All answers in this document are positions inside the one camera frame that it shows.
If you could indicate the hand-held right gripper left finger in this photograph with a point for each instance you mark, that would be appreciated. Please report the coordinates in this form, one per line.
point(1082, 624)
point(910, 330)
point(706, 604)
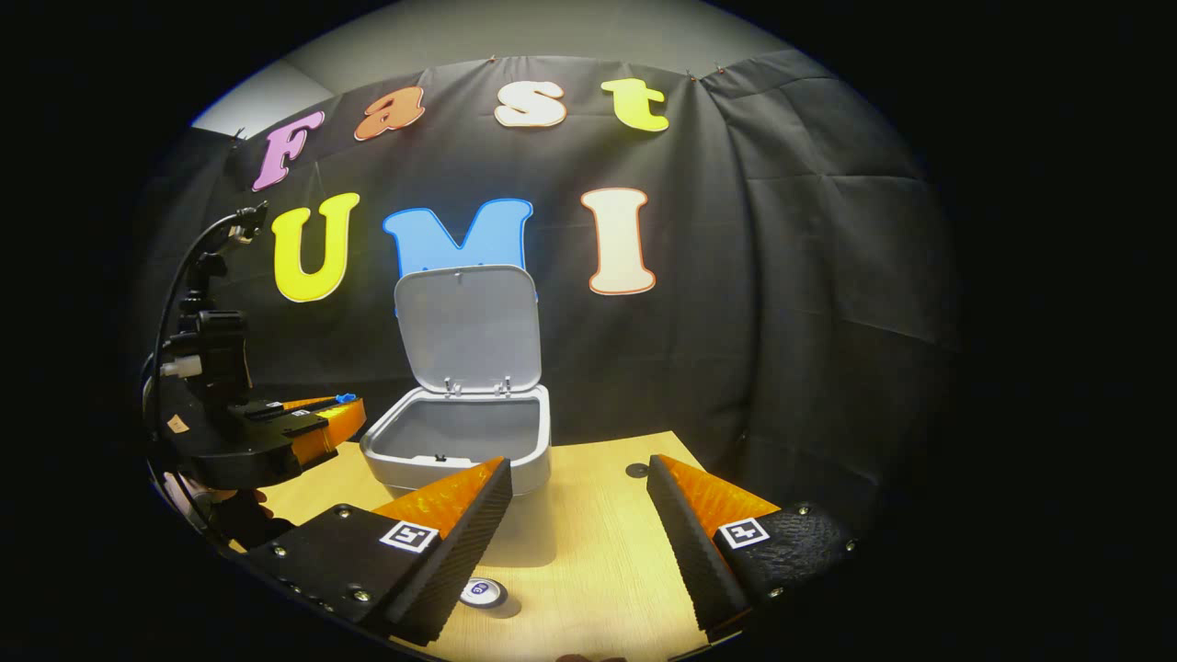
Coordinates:
point(460, 561)

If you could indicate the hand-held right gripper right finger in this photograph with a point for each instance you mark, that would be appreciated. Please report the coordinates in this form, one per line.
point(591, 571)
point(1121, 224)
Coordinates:
point(694, 561)

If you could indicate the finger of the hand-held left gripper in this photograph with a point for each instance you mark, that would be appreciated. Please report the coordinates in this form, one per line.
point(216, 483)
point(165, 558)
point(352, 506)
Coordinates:
point(285, 411)
point(331, 428)

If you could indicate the white desktop garbage bin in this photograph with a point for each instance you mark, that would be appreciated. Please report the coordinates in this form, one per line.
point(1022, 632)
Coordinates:
point(469, 331)

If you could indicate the wooden desktop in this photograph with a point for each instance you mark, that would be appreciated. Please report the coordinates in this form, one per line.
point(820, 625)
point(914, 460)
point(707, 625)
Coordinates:
point(588, 533)

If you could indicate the black backdrop cloth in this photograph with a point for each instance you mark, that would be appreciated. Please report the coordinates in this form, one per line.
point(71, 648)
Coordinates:
point(782, 322)

